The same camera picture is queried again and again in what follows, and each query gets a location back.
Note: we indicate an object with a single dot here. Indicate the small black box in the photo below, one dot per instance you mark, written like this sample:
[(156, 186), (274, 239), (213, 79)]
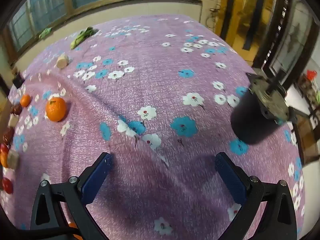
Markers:
[(18, 80)]

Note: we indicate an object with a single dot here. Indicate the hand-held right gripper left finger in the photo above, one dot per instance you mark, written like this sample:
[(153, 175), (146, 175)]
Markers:
[(98, 172)]

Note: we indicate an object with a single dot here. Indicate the purple floral cloth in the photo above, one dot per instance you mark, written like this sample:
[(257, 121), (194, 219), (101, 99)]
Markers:
[(162, 80)]

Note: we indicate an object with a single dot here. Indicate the yellow wooden cabinet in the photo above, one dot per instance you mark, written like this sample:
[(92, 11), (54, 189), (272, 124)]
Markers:
[(247, 10)]

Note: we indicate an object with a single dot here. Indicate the black coffee grinder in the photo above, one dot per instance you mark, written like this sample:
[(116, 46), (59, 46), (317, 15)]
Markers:
[(247, 122)]

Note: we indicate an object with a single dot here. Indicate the glass door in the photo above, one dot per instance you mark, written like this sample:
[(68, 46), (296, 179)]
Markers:
[(292, 42)]

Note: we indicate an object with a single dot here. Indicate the green leafy vegetable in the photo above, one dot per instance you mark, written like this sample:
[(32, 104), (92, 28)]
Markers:
[(81, 37)]

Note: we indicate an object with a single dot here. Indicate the small orange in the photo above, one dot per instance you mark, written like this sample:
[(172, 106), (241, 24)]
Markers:
[(3, 160), (25, 100)]

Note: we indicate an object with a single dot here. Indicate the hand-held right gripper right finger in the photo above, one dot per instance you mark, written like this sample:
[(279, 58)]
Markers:
[(228, 175)]

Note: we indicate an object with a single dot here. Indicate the large orange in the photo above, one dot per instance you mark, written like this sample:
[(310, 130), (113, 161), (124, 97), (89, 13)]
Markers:
[(56, 110)]

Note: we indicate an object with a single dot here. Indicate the red ornament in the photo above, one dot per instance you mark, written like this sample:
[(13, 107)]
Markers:
[(312, 75)]

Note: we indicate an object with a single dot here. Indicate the red cherry tomato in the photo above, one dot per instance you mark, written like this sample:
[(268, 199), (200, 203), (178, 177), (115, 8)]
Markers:
[(3, 149), (7, 185)]

